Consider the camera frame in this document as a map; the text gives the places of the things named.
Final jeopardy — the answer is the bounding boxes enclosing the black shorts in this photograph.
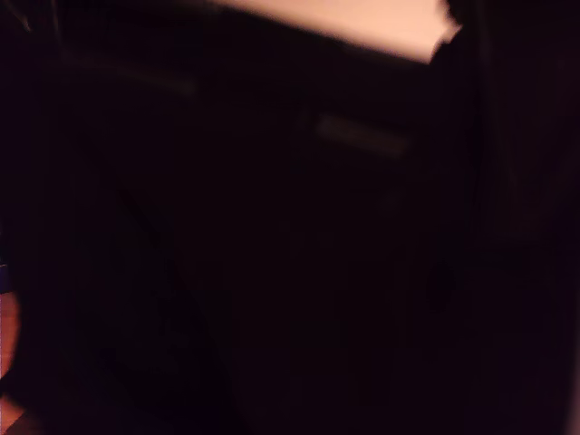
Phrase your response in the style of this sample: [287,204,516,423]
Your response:
[0,0,580,435]

